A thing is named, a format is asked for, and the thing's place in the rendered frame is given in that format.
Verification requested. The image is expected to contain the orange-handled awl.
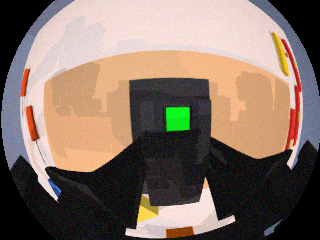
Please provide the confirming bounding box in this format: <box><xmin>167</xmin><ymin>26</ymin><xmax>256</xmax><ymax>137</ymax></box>
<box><xmin>20</xmin><ymin>68</ymin><xmax>31</xmax><ymax>117</ymax></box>
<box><xmin>25</xmin><ymin>105</ymin><xmax>47</xmax><ymax>165</ymax></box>

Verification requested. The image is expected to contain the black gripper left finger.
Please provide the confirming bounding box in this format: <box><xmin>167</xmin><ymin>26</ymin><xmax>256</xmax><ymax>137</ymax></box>
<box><xmin>45</xmin><ymin>135</ymin><xmax>145</xmax><ymax>229</ymax></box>

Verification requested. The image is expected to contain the blue tray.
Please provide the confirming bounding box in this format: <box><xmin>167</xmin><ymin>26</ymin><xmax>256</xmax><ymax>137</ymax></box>
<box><xmin>48</xmin><ymin>179</ymin><xmax>61</xmax><ymax>197</ymax></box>

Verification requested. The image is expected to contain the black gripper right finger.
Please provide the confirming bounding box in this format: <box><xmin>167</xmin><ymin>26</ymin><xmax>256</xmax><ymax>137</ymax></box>
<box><xmin>205</xmin><ymin>136</ymin><xmax>292</xmax><ymax>221</ymax></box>

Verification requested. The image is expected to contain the red flat bar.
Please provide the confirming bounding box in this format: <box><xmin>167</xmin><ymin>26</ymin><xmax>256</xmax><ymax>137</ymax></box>
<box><xmin>292</xmin><ymin>85</ymin><xmax>301</xmax><ymax>147</ymax></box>
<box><xmin>284</xmin><ymin>109</ymin><xmax>296</xmax><ymax>151</ymax></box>
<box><xmin>281</xmin><ymin>39</ymin><xmax>301</xmax><ymax>92</ymax></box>

